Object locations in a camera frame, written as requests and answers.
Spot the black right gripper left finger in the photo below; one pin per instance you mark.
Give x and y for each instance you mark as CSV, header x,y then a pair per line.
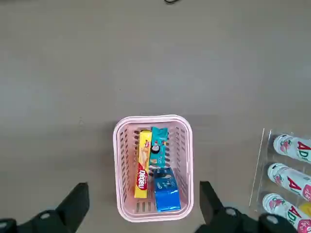
x,y
70,206

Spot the blue cookie box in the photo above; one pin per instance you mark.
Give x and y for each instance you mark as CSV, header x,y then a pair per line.
x,y
167,191

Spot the teal snack packet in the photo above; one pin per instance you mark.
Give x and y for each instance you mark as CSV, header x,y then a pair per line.
x,y
159,136

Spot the yellow plastic piece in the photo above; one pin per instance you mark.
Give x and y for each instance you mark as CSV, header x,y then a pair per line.
x,y
305,208

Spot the white printed drink bottle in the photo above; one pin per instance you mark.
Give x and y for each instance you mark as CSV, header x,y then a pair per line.
x,y
281,174
289,145
277,204

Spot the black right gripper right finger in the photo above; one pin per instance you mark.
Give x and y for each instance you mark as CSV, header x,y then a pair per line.
x,y
218,213

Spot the clear acrylic bottle shelf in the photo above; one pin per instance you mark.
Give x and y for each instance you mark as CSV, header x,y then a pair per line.
x,y
260,157

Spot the pink plastic basket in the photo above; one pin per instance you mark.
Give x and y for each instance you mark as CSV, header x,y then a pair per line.
x,y
181,157

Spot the yellow wafer box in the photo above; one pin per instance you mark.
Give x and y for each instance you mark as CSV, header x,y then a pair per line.
x,y
143,170

